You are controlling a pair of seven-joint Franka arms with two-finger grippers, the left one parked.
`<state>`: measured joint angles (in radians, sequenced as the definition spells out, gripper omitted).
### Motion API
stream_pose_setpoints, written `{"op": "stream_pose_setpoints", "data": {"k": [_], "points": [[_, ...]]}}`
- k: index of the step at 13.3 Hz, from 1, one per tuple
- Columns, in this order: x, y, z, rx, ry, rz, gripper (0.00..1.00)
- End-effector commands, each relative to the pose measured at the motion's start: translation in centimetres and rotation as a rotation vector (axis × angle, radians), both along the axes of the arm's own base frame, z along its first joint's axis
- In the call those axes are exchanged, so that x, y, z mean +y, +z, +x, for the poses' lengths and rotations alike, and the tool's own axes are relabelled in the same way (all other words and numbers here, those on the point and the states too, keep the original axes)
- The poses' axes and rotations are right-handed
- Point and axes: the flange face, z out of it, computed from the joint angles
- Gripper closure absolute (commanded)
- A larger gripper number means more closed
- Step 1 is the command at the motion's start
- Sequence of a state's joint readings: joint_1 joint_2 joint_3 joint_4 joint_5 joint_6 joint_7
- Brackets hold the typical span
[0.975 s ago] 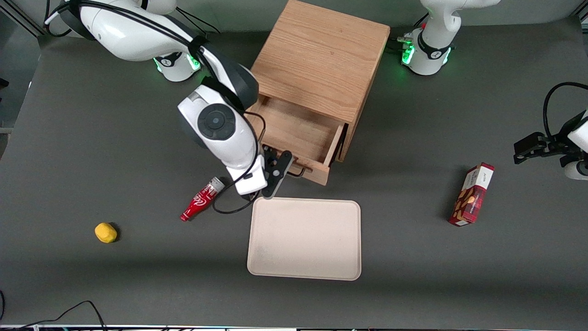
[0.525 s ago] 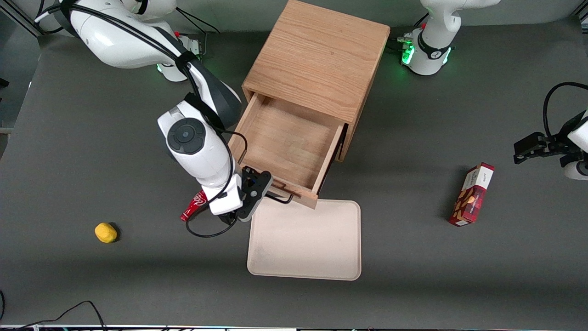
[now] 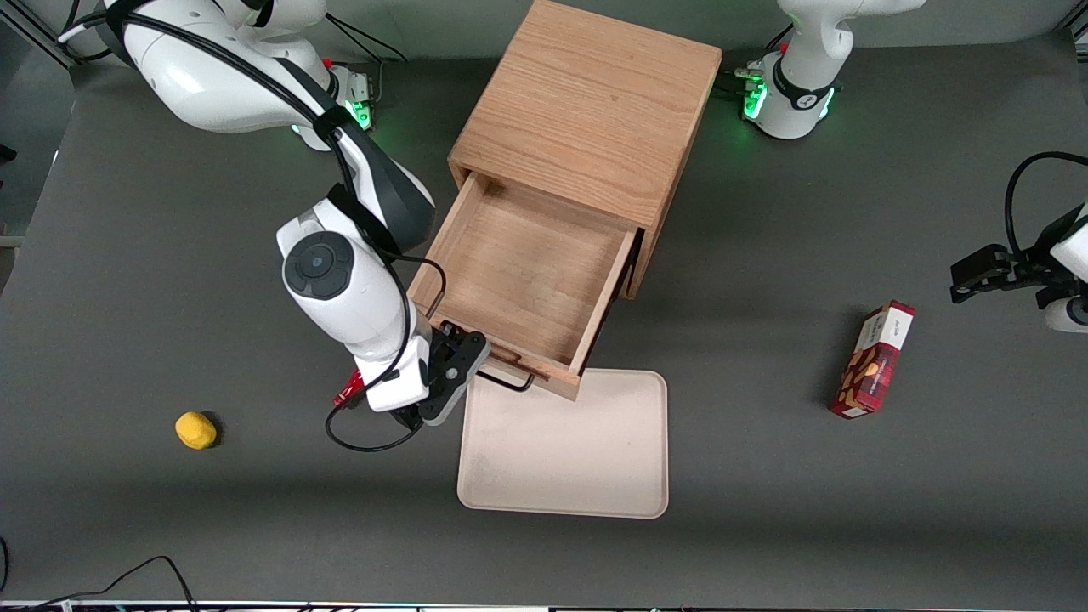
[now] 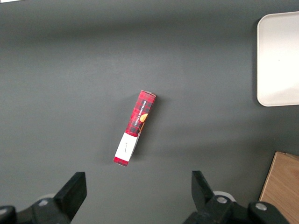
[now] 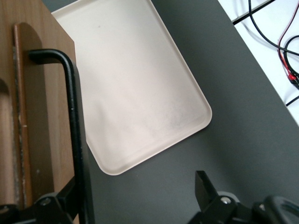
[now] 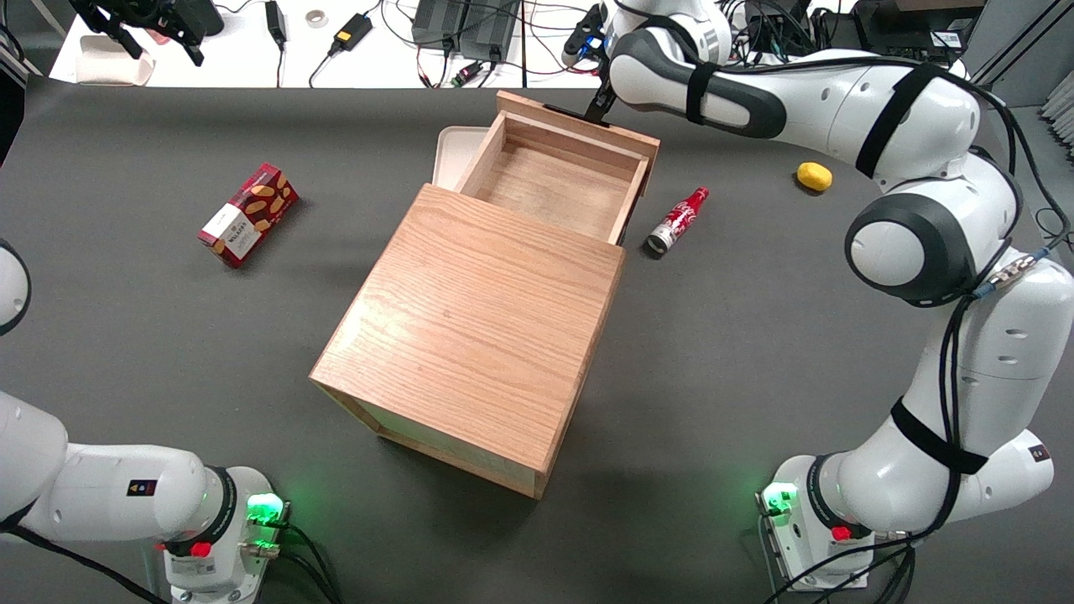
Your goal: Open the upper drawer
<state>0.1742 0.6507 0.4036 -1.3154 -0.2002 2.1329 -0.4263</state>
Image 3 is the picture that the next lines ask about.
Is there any wooden drawer cabinet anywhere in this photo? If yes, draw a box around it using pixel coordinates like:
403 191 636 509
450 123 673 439
448 0 723 301

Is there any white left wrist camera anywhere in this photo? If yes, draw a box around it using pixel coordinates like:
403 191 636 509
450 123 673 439
1042 292 1088 334

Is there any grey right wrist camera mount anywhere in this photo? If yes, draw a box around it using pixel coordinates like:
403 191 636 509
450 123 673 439
418 331 492 428

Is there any beige plastic tray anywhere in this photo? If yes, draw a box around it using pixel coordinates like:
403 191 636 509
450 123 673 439
456 367 670 520

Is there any long black drawer handle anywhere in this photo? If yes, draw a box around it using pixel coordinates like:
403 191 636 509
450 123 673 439
474 344 539 394

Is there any red cola bottle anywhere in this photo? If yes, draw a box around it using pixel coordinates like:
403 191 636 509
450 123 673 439
332 371 367 411

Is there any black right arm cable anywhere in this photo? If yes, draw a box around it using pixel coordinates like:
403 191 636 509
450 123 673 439
58 12 448 453

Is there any yellow lemon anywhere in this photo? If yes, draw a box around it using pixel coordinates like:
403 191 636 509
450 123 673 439
175 411 219 451

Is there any red cookie box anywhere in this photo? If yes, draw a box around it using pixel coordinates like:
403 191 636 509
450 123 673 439
829 300 917 420

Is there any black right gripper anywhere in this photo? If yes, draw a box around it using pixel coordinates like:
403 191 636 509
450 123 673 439
427 320 493 399

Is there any black cable at table edge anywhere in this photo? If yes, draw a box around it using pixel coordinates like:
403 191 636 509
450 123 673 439
0 555 201 612

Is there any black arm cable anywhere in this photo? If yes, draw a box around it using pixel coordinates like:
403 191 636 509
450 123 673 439
58 12 448 453
1004 151 1088 258

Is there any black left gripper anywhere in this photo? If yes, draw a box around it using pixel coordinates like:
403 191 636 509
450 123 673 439
949 228 1065 305

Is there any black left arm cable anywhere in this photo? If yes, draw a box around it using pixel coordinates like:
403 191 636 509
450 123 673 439
1004 151 1088 258

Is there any wooden drawer with wide front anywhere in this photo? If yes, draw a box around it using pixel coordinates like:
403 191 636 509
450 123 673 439
407 170 641 403

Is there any black right base cable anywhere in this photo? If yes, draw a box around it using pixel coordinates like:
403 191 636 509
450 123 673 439
326 15 410 103

